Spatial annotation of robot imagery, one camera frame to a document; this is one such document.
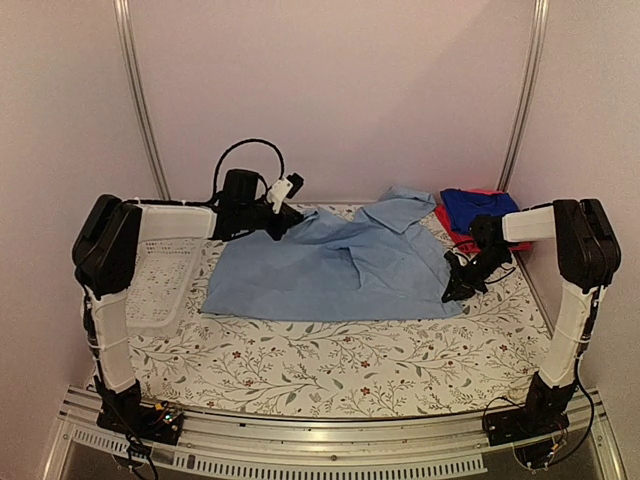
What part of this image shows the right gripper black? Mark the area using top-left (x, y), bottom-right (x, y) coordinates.
top-left (444, 248), bottom-right (510, 304)

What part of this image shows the light blue shirt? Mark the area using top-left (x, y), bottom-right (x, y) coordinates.
top-left (200, 186), bottom-right (461, 322)

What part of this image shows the blue printed t-shirt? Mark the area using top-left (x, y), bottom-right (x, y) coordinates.
top-left (440, 189), bottom-right (519, 235)

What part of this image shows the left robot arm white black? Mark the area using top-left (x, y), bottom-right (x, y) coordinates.
top-left (72, 194), bottom-right (303, 434)

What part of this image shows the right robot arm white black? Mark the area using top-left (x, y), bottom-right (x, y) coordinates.
top-left (442, 198), bottom-right (621, 436)

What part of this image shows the white plastic laundry basket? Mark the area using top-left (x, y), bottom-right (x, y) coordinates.
top-left (126, 239), bottom-right (203, 336)

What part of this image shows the folded pink garment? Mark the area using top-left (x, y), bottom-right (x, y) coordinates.
top-left (435, 190), bottom-right (501, 254)

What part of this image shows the floral table mat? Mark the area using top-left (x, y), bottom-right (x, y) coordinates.
top-left (128, 240), bottom-right (550, 418)

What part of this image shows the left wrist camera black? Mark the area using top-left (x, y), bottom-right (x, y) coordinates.
top-left (220, 169), bottom-right (263, 206)

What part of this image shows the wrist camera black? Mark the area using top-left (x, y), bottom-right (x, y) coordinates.
top-left (469, 215), bottom-right (507, 250)
top-left (220, 169), bottom-right (263, 206)

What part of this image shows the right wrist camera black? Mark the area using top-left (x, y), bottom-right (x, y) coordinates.
top-left (469, 215), bottom-right (507, 250)

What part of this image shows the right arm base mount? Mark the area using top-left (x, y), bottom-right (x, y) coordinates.
top-left (481, 397), bottom-right (569, 446)

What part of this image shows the aluminium front rail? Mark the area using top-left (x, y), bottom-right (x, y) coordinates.
top-left (43, 387), bottom-right (628, 479)

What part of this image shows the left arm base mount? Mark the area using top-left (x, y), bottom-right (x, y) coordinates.
top-left (97, 400), bottom-right (184, 446)

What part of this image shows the right aluminium corner post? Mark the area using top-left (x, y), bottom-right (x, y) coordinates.
top-left (497, 0), bottom-right (550, 192)

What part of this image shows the aluminium corner post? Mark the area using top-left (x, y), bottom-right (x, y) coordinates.
top-left (497, 0), bottom-right (550, 192)
top-left (113, 0), bottom-right (171, 200)

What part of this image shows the left aluminium corner post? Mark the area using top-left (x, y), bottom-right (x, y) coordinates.
top-left (113, 0), bottom-right (171, 200)

